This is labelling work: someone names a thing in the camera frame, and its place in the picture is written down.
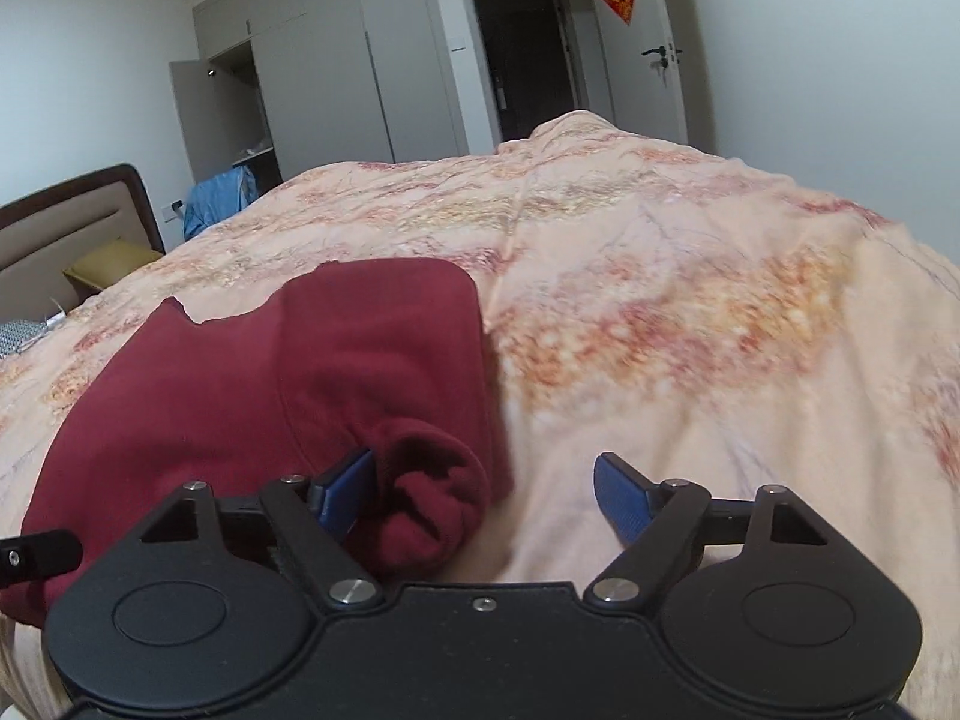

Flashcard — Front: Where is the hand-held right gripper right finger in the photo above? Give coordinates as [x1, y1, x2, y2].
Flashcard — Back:
[585, 452, 833, 612]

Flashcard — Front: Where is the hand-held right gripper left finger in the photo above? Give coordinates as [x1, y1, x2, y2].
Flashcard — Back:
[131, 448, 383, 610]

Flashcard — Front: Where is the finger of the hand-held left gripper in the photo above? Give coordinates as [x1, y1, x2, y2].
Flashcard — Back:
[0, 531, 83, 590]

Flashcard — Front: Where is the dark red shirt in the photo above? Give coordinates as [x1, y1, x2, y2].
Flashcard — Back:
[4, 256, 515, 627]

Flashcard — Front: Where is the floral peach quilt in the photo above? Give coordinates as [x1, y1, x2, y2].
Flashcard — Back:
[0, 109, 960, 720]

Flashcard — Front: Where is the houndstooth pillow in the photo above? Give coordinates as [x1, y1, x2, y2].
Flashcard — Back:
[0, 319, 53, 359]

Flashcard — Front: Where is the olive green pillow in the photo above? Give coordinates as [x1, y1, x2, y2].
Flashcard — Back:
[64, 238, 164, 293]

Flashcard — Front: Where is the blue garment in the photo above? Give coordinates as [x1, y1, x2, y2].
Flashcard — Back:
[182, 165, 257, 241]

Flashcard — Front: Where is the brown padded headboard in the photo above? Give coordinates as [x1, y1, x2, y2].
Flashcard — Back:
[0, 163, 166, 316]

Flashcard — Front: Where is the white room door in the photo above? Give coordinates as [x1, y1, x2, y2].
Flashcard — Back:
[577, 0, 687, 143]

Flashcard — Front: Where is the grey wardrobe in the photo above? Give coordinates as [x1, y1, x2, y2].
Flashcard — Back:
[169, 0, 470, 188]

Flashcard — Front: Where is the dark hallway door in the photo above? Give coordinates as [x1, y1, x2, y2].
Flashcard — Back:
[472, 0, 586, 145]

